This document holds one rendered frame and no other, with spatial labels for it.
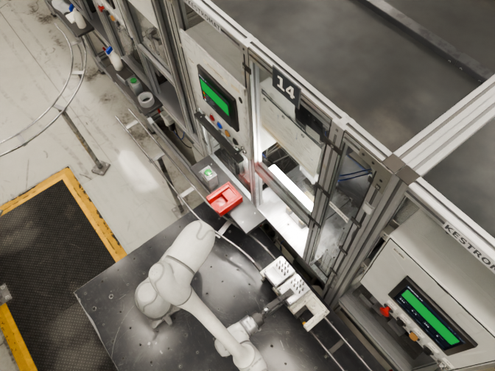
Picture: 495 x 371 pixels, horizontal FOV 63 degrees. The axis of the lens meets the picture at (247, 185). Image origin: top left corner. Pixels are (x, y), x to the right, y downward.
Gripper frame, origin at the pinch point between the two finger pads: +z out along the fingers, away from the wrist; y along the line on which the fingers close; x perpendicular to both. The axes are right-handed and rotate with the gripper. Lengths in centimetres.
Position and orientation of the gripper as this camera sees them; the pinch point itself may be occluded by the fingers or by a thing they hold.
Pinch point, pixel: (286, 296)
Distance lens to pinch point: 206.3
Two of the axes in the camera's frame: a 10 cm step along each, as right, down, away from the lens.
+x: -6.0, -6.9, 4.2
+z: 8.0, -5.4, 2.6
